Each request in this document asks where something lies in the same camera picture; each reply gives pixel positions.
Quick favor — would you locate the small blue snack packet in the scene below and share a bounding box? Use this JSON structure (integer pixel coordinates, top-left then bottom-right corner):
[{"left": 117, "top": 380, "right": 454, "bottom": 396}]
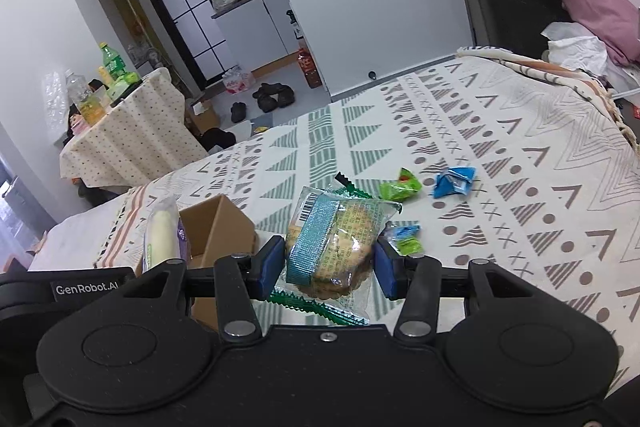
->
[{"left": 432, "top": 166, "right": 477, "bottom": 199}]

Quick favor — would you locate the small blue and green packet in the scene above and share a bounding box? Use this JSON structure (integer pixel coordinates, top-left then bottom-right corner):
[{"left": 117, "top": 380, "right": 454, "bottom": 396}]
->
[{"left": 387, "top": 224, "right": 426, "bottom": 258}]

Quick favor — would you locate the black framed sliding door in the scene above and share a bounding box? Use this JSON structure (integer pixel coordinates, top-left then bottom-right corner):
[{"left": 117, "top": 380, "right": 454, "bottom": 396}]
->
[{"left": 131, "top": 0, "right": 231, "bottom": 90}]

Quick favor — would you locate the white bed sheet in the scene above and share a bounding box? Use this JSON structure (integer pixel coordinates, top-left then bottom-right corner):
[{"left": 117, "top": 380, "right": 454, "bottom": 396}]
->
[{"left": 27, "top": 194, "right": 137, "bottom": 273}]

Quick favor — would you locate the white crumpled cloth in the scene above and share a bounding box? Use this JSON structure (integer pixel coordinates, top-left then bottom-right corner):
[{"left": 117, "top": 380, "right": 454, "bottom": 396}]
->
[{"left": 541, "top": 22, "right": 608, "bottom": 72}]

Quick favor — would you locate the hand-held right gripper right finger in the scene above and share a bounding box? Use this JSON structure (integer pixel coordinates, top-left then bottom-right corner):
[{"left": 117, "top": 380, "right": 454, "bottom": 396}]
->
[{"left": 375, "top": 237, "right": 538, "bottom": 339}]

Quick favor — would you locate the pink water bottle pack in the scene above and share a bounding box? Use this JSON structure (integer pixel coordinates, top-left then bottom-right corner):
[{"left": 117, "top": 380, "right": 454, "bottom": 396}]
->
[{"left": 222, "top": 67, "right": 256, "bottom": 94}]

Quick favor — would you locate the cardboard box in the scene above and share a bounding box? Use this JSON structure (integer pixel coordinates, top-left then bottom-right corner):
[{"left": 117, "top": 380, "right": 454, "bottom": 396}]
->
[{"left": 177, "top": 194, "right": 258, "bottom": 333}]

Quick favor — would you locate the round table with dotted cloth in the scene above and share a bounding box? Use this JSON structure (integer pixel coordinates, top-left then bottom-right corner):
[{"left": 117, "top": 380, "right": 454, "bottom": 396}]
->
[{"left": 59, "top": 67, "right": 208, "bottom": 192}]

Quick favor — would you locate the black bag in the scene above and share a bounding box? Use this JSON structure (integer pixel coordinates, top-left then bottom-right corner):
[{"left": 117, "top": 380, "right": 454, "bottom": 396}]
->
[{"left": 200, "top": 127, "right": 236, "bottom": 152}]

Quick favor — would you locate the small light green snack packet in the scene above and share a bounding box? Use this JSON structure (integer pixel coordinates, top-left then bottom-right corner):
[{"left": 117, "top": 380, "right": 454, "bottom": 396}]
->
[{"left": 378, "top": 168, "right": 423, "bottom": 202}]

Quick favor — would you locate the pink pillow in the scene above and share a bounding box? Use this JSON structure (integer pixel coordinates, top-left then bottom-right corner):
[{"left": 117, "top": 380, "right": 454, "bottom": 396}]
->
[{"left": 556, "top": 0, "right": 640, "bottom": 68}]

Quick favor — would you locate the green soda bottle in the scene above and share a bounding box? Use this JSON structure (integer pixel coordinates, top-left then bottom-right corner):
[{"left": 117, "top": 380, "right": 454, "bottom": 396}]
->
[{"left": 98, "top": 42, "right": 129, "bottom": 80}]

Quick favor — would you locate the small brown carton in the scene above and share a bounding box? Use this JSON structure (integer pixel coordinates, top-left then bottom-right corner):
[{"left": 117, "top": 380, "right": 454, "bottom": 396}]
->
[{"left": 185, "top": 97, "right": 221, "bottom": 135}]

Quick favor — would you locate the green tissue pack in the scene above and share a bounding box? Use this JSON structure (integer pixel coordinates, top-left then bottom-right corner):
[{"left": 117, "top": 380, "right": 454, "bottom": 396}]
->
[{"left": 106, "top": 73, "right": 142, "bottom": 102}]

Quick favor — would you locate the white kitchen cabinet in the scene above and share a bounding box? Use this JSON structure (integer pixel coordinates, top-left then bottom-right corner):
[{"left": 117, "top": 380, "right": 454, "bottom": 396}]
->
[{"left": 212, "top": 0, "right": 301, "bottom": 68}]

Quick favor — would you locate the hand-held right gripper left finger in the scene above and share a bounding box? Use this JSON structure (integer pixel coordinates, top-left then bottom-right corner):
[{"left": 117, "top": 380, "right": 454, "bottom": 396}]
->
[{"left": 120, "top": 236, "right": 287, "bottom": 340}]

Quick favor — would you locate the black remote control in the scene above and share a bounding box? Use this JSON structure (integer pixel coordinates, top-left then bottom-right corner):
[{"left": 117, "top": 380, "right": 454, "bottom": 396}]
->
[{"left": 110, "top": 81, "right": 147, "bottom": 108}]

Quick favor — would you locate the biscuit packet with green edges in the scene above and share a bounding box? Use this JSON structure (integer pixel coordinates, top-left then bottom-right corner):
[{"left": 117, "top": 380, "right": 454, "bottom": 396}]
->
[{"left": 272, "top": 172, "right": 403, "bottom": 325}]

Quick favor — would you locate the clear bottle with yellow liquid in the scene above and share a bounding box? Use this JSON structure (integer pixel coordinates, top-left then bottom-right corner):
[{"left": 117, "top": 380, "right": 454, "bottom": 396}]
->
[{"left": 65, "top": 69, "right": 106, "bottom": 126}]

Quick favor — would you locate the long white snack packet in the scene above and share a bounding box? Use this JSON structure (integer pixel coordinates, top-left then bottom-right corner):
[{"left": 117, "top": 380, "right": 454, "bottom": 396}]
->
[{"left": 142, "top": 194, "right": 192, "bottom": 275}]

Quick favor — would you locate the bubble wrap sheet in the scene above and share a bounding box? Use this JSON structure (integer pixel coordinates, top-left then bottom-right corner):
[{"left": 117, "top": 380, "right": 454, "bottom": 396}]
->
[{"left": 40, "top": 69, "right": 76, "bottom": 142}]

